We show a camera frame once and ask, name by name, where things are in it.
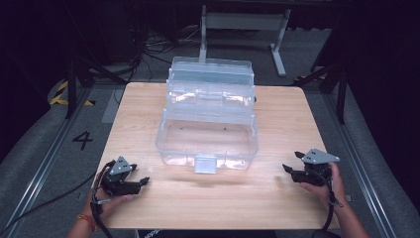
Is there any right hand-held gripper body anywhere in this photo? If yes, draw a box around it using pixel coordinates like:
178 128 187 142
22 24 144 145
293 148 341 186

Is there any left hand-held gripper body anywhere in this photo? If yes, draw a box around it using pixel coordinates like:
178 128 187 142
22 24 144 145
98 155 142 196

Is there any clear plastic storage box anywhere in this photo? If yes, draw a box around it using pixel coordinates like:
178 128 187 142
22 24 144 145
155 56 260 176

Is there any person's right hand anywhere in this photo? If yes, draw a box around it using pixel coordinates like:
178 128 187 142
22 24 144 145
299 162 350 212

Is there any person's left hand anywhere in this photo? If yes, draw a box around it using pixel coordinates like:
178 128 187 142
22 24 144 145
82 163 135 223

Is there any black tripod stand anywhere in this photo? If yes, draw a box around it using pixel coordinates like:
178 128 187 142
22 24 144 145
63 55 129 120
292 59 349 126

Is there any grey metal stand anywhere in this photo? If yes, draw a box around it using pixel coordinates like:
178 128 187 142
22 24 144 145
197 4 292 78

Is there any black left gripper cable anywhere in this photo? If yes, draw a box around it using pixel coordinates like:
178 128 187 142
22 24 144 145
0 165 115 238

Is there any metal floor rail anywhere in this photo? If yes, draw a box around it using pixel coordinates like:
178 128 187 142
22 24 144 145
321 93 399 238
0 86 97 238

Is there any orange bracelet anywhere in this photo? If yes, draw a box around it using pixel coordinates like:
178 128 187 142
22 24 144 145
74 213 98 233

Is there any bundle of black floor cables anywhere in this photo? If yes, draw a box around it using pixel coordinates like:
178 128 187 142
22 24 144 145
112 3 210 107

